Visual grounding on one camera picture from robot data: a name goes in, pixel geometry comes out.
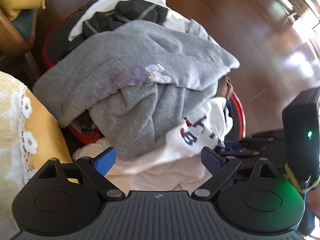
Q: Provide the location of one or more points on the white printed t-shirt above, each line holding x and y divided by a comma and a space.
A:
173, 163

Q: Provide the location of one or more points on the yellow lace tablecloth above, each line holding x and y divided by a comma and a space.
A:
30, 135

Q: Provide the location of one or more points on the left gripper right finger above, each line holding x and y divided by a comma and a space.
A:
221, 169

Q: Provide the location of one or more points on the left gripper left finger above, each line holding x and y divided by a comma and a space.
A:
95, 169

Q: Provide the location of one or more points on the wooden chair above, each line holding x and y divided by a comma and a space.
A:
17, 40

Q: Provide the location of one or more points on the red black laundry basket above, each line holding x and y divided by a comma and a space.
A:
57, 46

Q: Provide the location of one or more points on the black garment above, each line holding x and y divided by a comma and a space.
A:
124, 12

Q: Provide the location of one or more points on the grey sweatshirt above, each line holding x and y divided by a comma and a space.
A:
137, 82

